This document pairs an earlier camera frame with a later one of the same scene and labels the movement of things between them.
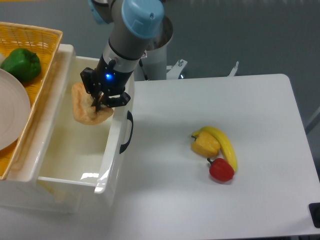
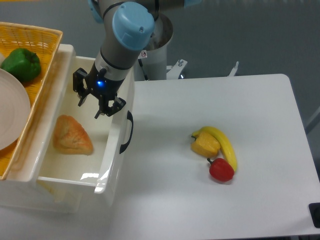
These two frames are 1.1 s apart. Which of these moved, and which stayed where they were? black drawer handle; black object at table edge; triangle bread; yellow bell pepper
Moved: triangle bread
Stayed: black drawer handle; black object at table edge; yellow bell pepper
